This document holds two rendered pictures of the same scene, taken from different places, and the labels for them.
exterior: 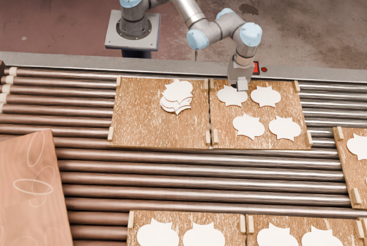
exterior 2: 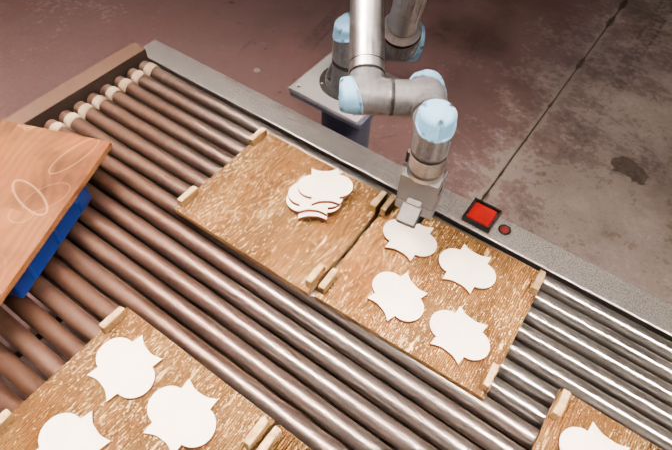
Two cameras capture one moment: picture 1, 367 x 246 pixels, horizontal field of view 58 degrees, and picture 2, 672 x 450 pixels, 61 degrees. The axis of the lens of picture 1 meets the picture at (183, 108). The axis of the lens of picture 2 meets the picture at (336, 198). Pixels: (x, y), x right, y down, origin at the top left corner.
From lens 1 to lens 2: 0.57 m
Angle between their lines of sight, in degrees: 22
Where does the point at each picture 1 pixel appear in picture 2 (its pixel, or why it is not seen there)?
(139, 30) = not seen: hidden behind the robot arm
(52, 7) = (318, 46)
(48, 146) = (89, 160)
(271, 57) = (622, 264)
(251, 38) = (426, 123)
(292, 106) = (505, 310)
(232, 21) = (424, 90)
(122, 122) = (218, 190)
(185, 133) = (291, 251)
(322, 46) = not seen: outside the picture
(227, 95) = (400, 233)
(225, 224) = (234, 416)
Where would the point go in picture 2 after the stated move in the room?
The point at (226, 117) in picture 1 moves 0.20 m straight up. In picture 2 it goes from (374, 264) to (383, 210)
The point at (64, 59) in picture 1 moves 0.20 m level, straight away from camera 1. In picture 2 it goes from (219, 80) to (236, 43)
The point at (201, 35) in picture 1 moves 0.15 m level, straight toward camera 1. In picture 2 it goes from (352, 88) to (300, 126)
